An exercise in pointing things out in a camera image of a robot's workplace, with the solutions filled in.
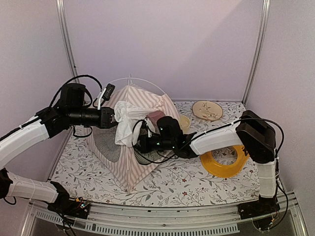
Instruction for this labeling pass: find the green checkered cushion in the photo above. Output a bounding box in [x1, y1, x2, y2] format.
[134, 150, 166, 165]

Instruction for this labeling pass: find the pink pet bowl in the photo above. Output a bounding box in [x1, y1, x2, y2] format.
[147, 111, 165, 129]

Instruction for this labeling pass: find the yellow bowl stand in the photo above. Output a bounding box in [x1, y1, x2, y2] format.
[200, 145, 250, 178]

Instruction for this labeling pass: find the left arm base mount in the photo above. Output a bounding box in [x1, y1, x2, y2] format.
[47, 181, 91, 219]

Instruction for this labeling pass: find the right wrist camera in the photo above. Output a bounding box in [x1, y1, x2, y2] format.
[144, 118, 155, 138]

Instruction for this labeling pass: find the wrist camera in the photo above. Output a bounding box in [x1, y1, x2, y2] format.
[96, 84, 115, 110]
[144, 118, 155, 138]

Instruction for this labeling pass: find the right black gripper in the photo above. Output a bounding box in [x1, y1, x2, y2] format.
[129, 135, 174, 154]

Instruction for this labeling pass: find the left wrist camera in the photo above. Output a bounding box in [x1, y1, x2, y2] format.
[96, 84, 115, 110]

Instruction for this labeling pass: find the cream pet bowl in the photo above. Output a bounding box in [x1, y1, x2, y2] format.
[180, 115, 190, 132]

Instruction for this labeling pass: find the beige bowl behind cushion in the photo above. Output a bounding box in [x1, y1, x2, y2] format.
[192, 100, 223, 121]

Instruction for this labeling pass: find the front aluminium rail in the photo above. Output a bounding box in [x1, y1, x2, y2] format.
[21, 191, 308, 236]

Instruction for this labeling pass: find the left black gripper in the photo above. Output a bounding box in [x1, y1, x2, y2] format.
[68, 106, 128, 129]

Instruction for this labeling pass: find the pink striped pet tent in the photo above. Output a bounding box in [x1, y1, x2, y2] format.
[86, 86, 180, 192]

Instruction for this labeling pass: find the floral table mat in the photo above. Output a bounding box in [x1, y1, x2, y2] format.
[51, 100, 281, 207]

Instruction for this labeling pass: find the right aluminium frame post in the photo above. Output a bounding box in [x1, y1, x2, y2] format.
[242, 0, 271, 106]

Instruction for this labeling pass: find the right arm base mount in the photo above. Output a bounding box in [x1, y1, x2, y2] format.
[237, 195, 280, 219]

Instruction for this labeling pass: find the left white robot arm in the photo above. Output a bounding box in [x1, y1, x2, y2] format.
[0, 83, 117, 213]

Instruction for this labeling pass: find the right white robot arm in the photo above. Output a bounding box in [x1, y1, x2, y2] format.
[133, 110, 279, 214]

